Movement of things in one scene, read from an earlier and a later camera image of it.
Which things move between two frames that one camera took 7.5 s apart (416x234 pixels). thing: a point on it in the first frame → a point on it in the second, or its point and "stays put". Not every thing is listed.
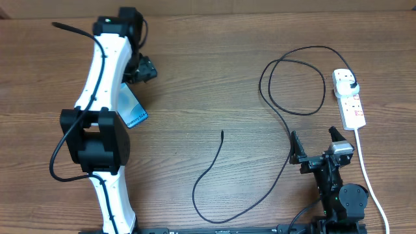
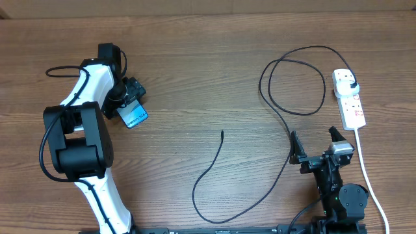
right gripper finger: [335, 134] stays put
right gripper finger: [298, 151] stays put
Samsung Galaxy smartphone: [130, 109] stays put
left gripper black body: [138, 69] → [126, 91]
